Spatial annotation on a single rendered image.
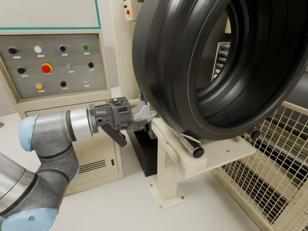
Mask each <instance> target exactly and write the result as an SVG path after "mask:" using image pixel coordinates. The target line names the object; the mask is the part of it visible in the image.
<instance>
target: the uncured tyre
mask: <svg viewBox="0 0 308 231"><path fill-rule="evenodd" d="M224 9H225V10H226V12H227V15H228V17H229V21H230V26H231V43H230V48H229V52H228V55H227V58H226V61H225V63H224V65H223V67H222V69H221V71H220V72H219V74H218V75H217V76H216V77H215V79H214V80H213V81H212V82H211V83H210V84H209V85H207V86H206V87H205V88H203V89H202V90H200V91H198V92H197V75H198V68H199V63H200V60H201V56H202V53H203V50H204V47H205V45H206V42H207V40H208V38H209V35H210V33H211V31H212V29H213V27H214V26H215V24H216V22H217V20H218V19H219V17H220V16H221V14H222V12H223V11H224ZM132 63H133V69H134V74H135V78H136V81H137V84H138V86H139V88H140V91H141V92H142V94H143V96H144V97H145V99H146V100H147V101H148V102H149V104H150V105H151V106H152V107H153V108H154V109H155V111H156V112H157V113H158V114H159V115H160V116H161V118H162V119H163V120H164V121H165V122H166V124H167V125H168V126H169V127H171V128H172V129H173V130H174V131H176V132H177V133H179V134H184V135H187V136H190V137H192V138H194V139H196V140H198V141H200V142H213V141H220V140H226V139H231V138H235V137H237V136H240V135H242V134H244V133H246V132H248V131H250V130H251V129H253V128H255V127H256V126H257V125H259V124H260V123H261V122H263V121H264V120H265V119H267V118H268V117H269V116H270V115H271V114H272V113H273V112H274V111H275V110H276V109H277V108H278V107H279V106H280V105H281V104H282V103H283V102H284V100H285V99H286V98H287V97H288V95H289V94H290V93H291V92H292V90H293V89H294V88H295V86H296V85H297V83H298V82H299V80H300V79H301V77H302V75H303V74H304V72H305V70H306V69H307V67H308V0H144V2H143V4H142V7H141V9H140V12H139V14H138V17H137V21H136V25H135V29H134V34H133V41H132Z"/></svg>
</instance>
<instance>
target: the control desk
mask: <svg viewBox="0 0 308 231"><path fill-rule="evenodd" d="M0 79H1V81H2V83H3V85H4V87H5V89H6V91H7V93H8V95H9V97H10V99H11V101H12V103H13V104H14V106H15V108H16V110H17V112H18V114H19V116H20V118H21V120H23V119H25V118H27V117H31V116H36V115H44V114H49V113H56V112H61V111H67V110H75V109H81V108H88V111H89V110H90V109H89V108H90V107H89V104H93V103H94V105H103V104H106V103H107V102H108V103H109V101H107V100H109V99H111V98H112V96H111V89H110V81H109V74H108V68H107V62H106V56H105V47H104V41H103V35H102V29H52V30H0ZM106 101H107V102H106ZM89 112H90V111H89ZM98 131H99V132H98V133H95V134H94V133H93V137H91V138H87V139H83V140H78V141H74V142H72V145H73V148H74V151H75V154H76V157H77V159H78V161H79V167H80V170H79V173H78V175H77V177H76V178H75V179H74V180H73V181H72V182H70V183H69V185H68V188H67V190H66V193H65V195H64V197H65V196H68V195H71V194H74V193H78V192H81V191H84V190H87V189H90V188H93V187H96V186H99V185H103V184H106V183H108V182H112V181H115V180H118V179H121V178H123V177H124V176H123V170H122V164H121V155H120V149H119V144H117V143H116V142H115V141H114V140H113V139H112V138H111V137H110V136H109V135H108V134H107V133H106V132H105V131H104V130H103V129H102V128H101V127H100V126H99V127H98Z"/></svg>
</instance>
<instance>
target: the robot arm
mask: <svg viewBox="0 0 308 231"><path fill-rule="evenodd" d="M107 101H109V103H108V102H107ZM107 101H106V102H107V103H106V104H100V105H94V103H93V104H89V107H90V108H89V109H90V110H89V111H90V112H89V111H88V108H81V109H75V110H67V111H61V112H56V113H49V114H44V115H36V116H31V117H27V118H25V119H23V120H22V122H21V123H20V126H19V131H18V135H19V141H20V144H21V147H22V148H23V149H24V150H25V151H28V152H32V151H33V150H35V152H36V154H37V156H38V159H39V161H40V163H41V165H40V167H39V168H38V169H37V171H36V173H34V172H32V171H29V170H27V169H26V168H24V167H23V166H21V165H19V164H18V163H17V162H15V161H13V160H12V159H10V158H8V157H7V156H5V155H4V154H2V153H1V152H0V216H1V217H3V218H5V219H4V220H3V221H2V223H1V229H2V231H48V230H49V229H50V228H51V227H52V225H53V224H54V221H55V219H56V217H57V215H58V214H59V209H60V206H61V203H62V201H63V198H64V195H65V193H66V190H67V188H68V185H69V183H70V182H72V181H73V180H74V179H75V178H76V177H77V175H78V173H79V170H80V167H79V161H78V159H77V157H76V154H75V151H74V148H73V145H72V142H74V141H78V140H83V139H87V138H92V137H93V133H94V134H95V133H98V132H99V131H98V127H101V128H102V129H103V130H104V131H105V132H106V133H107V134H108V135H109V136H110V137H111V138H112V139H113V140H114V141H115V142H116V143H117V144H119V145H120V146H121V147H124V146H125V145H127V141H126V137H125V135H124V134H122V133H121V132H120V131H122V130H130V129H136V128H139V127H141V126H143V125H145V124H147V123H148V122H149V121H151V120H152V119H153V118H155V117H156V116H157V115H158V113H157V112H156V111H150V108H149V106H148V105H146V103H145V101H140V102H139V104H138V106H137V107H136V108H132V109H131V105H130V103H129V102H128V100H127V98H126V97H125V96H124V97H118V98H111V99H109V100H107ZM132 119H133V121H132Z"/></svg>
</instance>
